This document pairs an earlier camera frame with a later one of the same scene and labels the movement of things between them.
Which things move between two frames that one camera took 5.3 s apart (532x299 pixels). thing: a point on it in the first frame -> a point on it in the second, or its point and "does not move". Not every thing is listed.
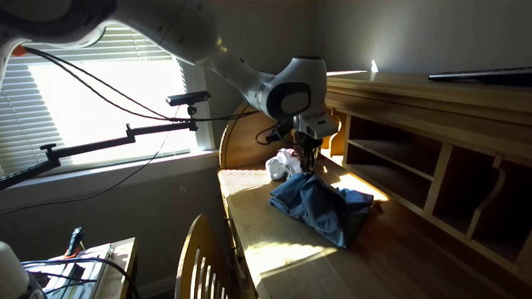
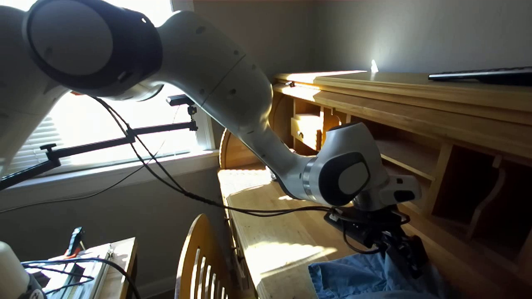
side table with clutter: x=90 y=273 does not move
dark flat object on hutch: x=513 y=76 does not move
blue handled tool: x=75 y=235 does not move
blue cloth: x=329 y=210 -> x=369 y=277
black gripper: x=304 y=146 -> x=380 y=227
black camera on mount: x=188 y=99 does not move
